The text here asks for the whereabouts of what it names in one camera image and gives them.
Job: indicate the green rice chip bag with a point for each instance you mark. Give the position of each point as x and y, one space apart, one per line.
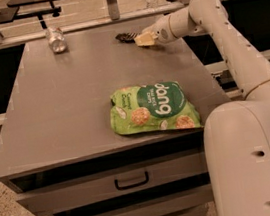
154 107

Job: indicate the dark rxbar chocolate bar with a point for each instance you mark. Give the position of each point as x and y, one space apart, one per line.
126 37

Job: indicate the silver soda can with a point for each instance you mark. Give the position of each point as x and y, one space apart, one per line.
56 39

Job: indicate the grey drawer cabinet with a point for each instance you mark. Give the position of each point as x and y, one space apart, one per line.
58 151

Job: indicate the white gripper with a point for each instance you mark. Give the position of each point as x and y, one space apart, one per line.
161 32

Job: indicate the black drawer handle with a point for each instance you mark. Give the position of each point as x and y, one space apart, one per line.
127 184

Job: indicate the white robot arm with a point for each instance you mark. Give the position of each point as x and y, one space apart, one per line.
236 134

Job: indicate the dark background table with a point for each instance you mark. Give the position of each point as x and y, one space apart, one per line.
11 12

